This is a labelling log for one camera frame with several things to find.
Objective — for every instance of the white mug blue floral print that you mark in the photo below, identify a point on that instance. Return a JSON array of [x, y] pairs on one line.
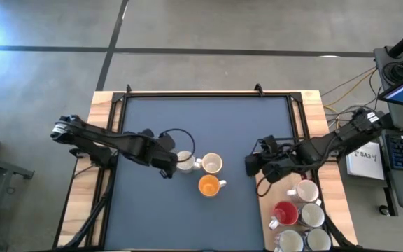
[[318, 239]]

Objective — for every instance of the grey metal stand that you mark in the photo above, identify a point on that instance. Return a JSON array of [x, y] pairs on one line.
[[5, 168]]

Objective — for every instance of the cream yellow mug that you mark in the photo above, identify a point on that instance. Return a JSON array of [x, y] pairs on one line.
[[212, 162]]

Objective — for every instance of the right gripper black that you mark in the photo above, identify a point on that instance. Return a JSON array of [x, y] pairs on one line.
[[273, 159]]

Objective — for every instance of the blue-grey table mat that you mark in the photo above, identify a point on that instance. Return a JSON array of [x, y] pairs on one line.
[[205, 217]]

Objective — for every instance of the white mug red lattice print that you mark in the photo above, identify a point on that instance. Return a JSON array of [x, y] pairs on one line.
[[290, 242]]

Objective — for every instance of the white mug dark exterior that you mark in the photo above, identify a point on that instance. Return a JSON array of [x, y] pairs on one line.
[[312, 215]]

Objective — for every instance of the white SA3 labelled box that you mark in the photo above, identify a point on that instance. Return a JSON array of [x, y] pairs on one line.
[[362, 168]]

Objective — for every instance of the pink mug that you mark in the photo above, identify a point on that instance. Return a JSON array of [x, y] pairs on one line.
[[306, 190]]

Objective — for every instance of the orange mug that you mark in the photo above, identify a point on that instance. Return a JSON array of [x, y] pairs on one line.
[[208, 185]]

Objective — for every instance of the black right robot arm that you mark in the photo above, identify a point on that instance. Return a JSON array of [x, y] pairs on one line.
[[327, 147]]

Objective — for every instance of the black metal rig frame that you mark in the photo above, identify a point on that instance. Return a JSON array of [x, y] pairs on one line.
[[205, 94]]

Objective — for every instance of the black caster wheel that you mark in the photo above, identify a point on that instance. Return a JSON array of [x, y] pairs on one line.
[[384, 210]]

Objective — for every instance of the teal rimmed patterned mug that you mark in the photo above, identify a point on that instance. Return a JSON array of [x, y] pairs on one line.
[[185, 164]]

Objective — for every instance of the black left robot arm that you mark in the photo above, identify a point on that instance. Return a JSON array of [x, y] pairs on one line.
[[100, 136]]

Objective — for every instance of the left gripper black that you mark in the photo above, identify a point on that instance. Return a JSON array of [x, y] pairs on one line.
[[159, 154]]

